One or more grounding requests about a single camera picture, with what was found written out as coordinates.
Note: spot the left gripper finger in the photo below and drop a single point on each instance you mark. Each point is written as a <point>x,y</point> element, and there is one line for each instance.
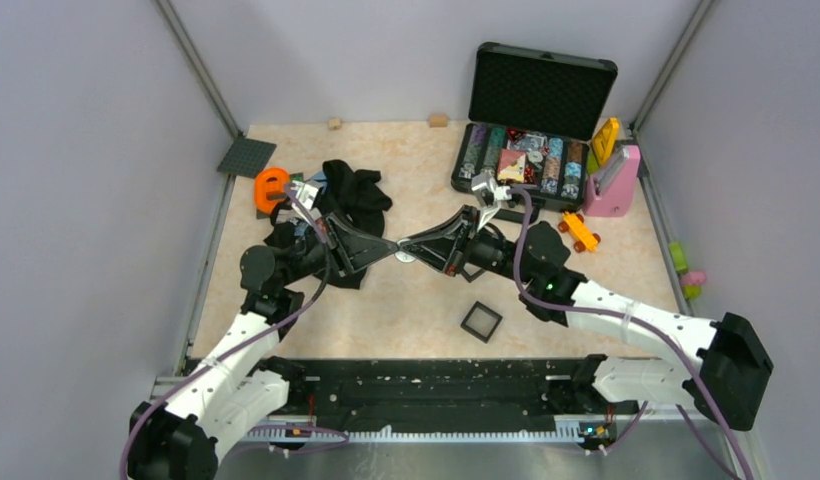
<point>351,237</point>
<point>361,258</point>

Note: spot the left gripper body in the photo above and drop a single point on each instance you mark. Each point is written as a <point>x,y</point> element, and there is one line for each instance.
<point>338,247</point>

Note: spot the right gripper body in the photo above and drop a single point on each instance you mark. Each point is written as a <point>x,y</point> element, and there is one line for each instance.
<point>463,240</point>

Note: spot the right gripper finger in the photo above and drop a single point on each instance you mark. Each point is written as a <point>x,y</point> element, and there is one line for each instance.
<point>437,260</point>
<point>445,230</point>

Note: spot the black printed t-shirt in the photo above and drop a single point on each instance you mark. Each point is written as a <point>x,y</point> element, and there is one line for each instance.
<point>349,192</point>

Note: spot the black square frame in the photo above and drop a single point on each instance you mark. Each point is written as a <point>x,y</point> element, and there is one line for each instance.
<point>471,272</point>
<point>481,322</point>

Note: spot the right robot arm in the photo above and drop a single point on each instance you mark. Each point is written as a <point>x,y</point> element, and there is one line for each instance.
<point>719,367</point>

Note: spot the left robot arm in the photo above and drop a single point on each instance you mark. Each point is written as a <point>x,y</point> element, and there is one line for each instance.
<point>188,431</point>

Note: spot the small wooden block right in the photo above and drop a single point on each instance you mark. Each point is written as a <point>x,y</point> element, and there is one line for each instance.
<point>438,120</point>

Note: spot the orange tape dispenser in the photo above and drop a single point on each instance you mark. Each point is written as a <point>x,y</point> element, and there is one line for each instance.
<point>271,191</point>

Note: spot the yellow toy car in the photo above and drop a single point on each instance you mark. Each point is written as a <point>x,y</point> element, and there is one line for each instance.
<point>584,239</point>

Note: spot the black poker chip case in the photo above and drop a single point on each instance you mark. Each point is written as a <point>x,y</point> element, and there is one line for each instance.
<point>530,100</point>

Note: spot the dark grey lego baseplate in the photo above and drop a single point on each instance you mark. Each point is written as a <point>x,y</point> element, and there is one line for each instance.
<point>246,157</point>

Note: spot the pink box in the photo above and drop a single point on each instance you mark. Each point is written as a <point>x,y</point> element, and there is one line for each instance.
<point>610,189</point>

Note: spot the yellow toy piece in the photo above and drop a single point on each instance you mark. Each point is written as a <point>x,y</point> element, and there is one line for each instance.
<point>602,145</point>

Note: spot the green and pink toy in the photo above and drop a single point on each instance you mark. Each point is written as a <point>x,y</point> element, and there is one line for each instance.
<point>691,281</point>

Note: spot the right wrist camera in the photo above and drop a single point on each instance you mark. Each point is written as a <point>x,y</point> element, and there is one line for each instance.
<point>488,192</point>

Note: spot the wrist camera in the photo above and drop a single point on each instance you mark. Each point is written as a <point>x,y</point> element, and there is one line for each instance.
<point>304,194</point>
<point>488,192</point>

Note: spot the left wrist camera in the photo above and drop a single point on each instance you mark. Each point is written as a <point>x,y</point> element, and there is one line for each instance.
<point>304,194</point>

